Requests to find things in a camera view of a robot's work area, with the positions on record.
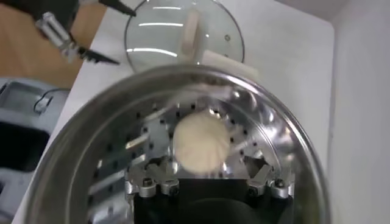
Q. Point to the stainless steel steamer basket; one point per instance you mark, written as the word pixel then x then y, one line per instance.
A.
pixel 76 137

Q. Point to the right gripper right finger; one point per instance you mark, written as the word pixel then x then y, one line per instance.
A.
pixel 271 185

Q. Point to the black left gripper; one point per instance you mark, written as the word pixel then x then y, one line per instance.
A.
pixel 45 7

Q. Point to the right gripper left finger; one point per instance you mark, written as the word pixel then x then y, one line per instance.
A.
pixel 152 182

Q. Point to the round glass pot lid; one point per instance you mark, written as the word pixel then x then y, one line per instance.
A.
pixel 158 36

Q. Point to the white steamed baozi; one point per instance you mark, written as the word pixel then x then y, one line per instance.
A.
pixel 201 143

